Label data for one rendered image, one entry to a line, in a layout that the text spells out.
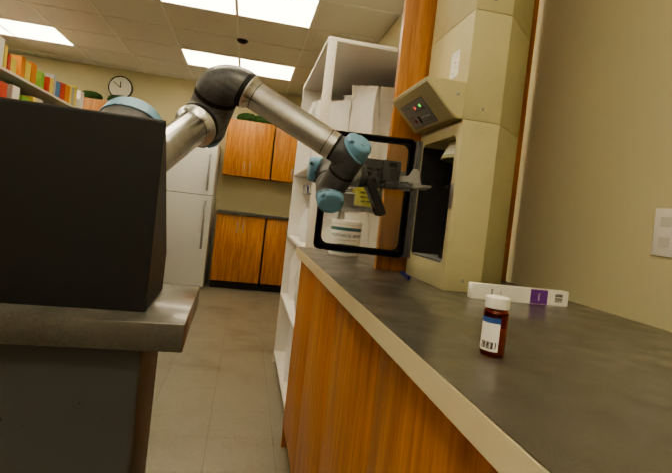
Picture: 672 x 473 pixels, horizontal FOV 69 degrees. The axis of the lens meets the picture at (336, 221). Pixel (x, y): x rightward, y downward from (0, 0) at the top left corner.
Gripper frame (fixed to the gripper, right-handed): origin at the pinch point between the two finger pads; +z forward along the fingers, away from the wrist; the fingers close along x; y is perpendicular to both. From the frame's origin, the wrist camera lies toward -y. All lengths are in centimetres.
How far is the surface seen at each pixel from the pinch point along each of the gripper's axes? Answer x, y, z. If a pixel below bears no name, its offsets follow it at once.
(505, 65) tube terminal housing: -16.0, 35.7, 13.7
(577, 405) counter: -95, -28, -14
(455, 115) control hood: -16.0, 20.1, 1.0
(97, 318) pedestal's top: -71, -28, -70
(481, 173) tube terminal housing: -16.0, 5.5, 10.5
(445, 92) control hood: -16.0, 25.7, -2.6
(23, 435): -66, -46, -79
